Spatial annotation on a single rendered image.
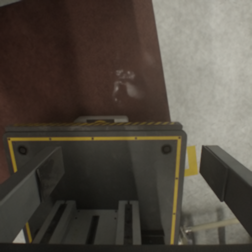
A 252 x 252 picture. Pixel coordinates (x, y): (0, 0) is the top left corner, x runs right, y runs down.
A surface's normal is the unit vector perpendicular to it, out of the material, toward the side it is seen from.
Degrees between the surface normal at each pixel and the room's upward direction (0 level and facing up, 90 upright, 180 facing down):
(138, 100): 0
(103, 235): 90
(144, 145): 0
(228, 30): 0
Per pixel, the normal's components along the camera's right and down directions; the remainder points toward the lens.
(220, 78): -0.02, 0.26
